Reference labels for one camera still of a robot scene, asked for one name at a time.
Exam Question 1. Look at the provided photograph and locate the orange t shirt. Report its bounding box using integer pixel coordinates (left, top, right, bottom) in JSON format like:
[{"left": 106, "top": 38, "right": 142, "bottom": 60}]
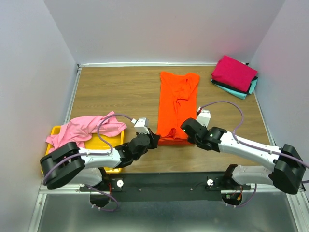
[{"left": 157, "top": 71, "right": 199, "bottom": 145}]

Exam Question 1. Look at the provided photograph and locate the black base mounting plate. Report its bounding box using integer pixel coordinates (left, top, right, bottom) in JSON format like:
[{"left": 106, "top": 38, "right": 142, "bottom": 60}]
[{"left": 80, "top": 172, "right": 251, "bottom": 207}]

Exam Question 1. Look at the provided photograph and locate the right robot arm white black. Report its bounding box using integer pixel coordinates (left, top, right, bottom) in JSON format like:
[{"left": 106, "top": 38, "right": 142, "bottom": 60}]
[{"left": 181, "top": 118, "right": 306, "bottom": 195}]

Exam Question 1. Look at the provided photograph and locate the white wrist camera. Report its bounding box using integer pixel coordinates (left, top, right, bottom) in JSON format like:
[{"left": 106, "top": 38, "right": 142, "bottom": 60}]
[
  {"left": 131, "top": 117, "right": 149, "bottom": 134},
  {"left": 196, "top": 107, "right": 211, "bottom": 127}
]

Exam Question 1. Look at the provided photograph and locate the folded magenta t shirt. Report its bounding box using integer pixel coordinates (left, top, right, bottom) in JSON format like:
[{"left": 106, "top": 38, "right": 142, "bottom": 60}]
[{"left": 212, "top": 56, "right": 258, "bottom": 93}]

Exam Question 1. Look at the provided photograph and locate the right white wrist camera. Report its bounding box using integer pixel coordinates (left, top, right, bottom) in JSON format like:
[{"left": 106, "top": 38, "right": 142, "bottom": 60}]
[{"left": 196, "top": 107, "right": 211, "bottom": 127}]

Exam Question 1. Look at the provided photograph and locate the aluminium frame rail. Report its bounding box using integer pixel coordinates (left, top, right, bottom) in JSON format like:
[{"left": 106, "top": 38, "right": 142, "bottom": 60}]
[{"left": 38, "top": 187, "right": 309, "bottom": 232}]

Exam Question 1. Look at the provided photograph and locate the yellow plastic tray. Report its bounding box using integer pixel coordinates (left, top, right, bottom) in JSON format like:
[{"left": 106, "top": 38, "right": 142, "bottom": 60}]
[{"left": 51, "top": 125, "right": 125, "bottom": 174}]

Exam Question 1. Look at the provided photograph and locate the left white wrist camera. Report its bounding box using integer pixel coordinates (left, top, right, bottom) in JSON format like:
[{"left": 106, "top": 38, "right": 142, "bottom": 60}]
[{"left": 131, "top": 117, "right": 149, "bottom": 134}]

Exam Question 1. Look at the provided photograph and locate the folded teal t shirt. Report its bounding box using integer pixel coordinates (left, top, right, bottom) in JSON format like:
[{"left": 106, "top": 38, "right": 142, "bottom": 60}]
[{"left": 211, "top": 77, "right": 258, "bottom": 99}]

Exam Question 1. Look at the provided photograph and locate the pink t shirt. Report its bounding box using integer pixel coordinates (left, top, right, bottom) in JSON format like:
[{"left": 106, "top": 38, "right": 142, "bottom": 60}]
[{"left": 45, "top": 111, "right": 127, "bottom": 154}]

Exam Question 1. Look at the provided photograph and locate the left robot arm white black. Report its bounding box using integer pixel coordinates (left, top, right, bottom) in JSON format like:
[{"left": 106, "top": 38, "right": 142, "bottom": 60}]
[{"left": 40, "top": 130, "right": 160, "bottom": 190}]

